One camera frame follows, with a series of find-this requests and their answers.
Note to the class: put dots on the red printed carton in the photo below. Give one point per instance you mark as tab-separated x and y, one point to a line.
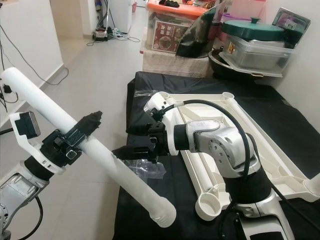
169	37

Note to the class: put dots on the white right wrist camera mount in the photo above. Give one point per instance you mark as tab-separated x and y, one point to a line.
155	102

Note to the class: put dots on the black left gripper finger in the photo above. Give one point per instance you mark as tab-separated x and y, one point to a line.
91	125

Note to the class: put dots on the green round pot lid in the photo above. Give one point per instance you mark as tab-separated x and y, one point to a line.
255	31

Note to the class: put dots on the clear plastic storage container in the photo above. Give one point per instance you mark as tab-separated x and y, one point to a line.
260	54

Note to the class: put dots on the black power adapter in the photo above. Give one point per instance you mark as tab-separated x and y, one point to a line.
7	89

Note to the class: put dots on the small black bundle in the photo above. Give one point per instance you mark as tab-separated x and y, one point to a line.
169	3

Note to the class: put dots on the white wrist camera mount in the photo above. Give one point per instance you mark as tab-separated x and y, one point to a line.
155	102
29	146

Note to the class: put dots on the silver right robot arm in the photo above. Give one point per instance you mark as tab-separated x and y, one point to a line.
220	147

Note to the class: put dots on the white plastic children table top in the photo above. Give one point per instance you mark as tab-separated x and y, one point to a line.
202	114

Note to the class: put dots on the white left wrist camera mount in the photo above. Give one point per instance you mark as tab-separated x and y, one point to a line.
29	146

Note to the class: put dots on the small floor appliance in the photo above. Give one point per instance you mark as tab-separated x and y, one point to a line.
101	34

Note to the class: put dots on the clear bin with orange lid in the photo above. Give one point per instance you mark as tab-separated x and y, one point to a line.
180	10

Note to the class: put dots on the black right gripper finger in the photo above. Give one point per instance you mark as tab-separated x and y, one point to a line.
137	130
132	154

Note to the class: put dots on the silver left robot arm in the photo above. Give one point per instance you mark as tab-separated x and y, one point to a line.
17	205

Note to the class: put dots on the black round wok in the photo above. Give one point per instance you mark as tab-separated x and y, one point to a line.
222	70

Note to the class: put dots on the black plastic bag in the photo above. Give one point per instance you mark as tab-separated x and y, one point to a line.
200	37

